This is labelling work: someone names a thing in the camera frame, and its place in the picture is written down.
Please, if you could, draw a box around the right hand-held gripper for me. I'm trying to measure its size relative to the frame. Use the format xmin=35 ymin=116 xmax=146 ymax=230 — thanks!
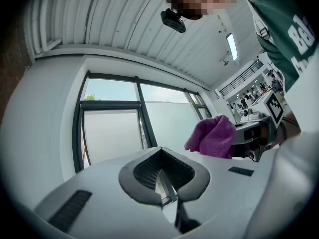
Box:
xmin=234 ymin=92 xmax=286 ymax=162

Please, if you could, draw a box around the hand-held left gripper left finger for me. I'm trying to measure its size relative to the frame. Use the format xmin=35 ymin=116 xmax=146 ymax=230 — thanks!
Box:
xmin=34 ymin=147 xmax=175 ymax=239

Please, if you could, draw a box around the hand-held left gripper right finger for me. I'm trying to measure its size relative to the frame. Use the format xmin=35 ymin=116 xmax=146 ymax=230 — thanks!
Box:
xmin=160 ymin=147 xmax=270 ymax=234

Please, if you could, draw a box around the purple cloth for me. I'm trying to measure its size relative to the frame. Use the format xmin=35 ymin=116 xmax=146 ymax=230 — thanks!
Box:
xmin=184 ymin=115 xmax=237 ymax=159

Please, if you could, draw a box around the person's right forearm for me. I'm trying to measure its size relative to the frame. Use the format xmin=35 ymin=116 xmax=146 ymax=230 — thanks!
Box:
xmin=283 ymin=106 xmax=302 ymax=144

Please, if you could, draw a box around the person's right hand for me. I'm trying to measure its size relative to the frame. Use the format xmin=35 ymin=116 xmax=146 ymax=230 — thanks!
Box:
xmin=257 ymin=123 xmax=271 ymax=146

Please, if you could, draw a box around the black railing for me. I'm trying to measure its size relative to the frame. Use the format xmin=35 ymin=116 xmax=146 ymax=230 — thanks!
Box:
xmin=219 ymin=59 xmax=264 ymax=97

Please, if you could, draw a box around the frosted window sash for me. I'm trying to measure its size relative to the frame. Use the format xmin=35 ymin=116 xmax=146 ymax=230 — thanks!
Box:
xmin=79 ymin=101 xmax=150 ymax=170

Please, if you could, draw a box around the ceiling light panel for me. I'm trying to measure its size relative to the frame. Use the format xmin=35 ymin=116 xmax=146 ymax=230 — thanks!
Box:
xmin=225 ymin=33 xmax=238 ymax=61

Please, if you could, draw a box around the dark window frame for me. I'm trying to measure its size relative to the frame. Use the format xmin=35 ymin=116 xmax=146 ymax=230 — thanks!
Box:
xmin=71 ymin=70 xmax=212 ymax=174

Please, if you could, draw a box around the black head camera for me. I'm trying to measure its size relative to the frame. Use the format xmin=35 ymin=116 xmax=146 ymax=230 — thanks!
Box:
xmin=160 ymin=8 xmax=187 ymax=34

